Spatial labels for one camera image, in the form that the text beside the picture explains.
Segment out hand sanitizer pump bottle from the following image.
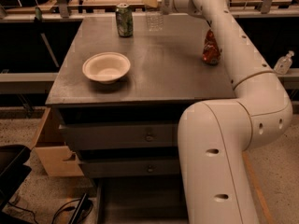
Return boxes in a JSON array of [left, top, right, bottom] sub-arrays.
[[274, 50, 294, 75]]

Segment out upper grey drawer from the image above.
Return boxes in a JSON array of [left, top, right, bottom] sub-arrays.
[[59, 122, 178, 151]]

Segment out orange soda can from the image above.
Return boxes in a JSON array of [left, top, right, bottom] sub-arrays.
[[202, 29, 221, 65]]

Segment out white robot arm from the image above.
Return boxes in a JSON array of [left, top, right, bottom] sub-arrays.
[[142, 0, 292, 224]]

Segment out lower grey drawer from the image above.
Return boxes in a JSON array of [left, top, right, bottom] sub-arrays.
[[78, 157, 180, 178]]

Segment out clear plastic water bottle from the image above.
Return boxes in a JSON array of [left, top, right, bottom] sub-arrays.
[[144, 3, 164, 32]]

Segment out black floor cable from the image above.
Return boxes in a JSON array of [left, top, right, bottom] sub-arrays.
[[6, 193, 94, 224]]

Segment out white paper bowl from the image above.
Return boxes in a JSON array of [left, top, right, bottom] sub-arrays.
[[82, 52, 131, 84]]

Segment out grey drawer cabinet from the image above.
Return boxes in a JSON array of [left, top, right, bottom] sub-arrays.
[[47, 14, 234, 224]]

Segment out green soda can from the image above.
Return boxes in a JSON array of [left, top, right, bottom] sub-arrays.
[[115, 3, 134, 37]]

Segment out black bin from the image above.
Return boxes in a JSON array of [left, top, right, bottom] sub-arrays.
[[0, 145, 31, 210]]

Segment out green handled tool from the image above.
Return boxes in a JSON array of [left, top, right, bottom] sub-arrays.
[[34, 7, 60, 68]]

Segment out light wooden box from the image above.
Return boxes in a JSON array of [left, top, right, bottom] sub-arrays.
[[31, 107, 83, 177]]

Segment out grey drawer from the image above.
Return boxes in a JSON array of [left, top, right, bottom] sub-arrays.
[[59, 122, 178, 151], [78, 157, 180, 178]]

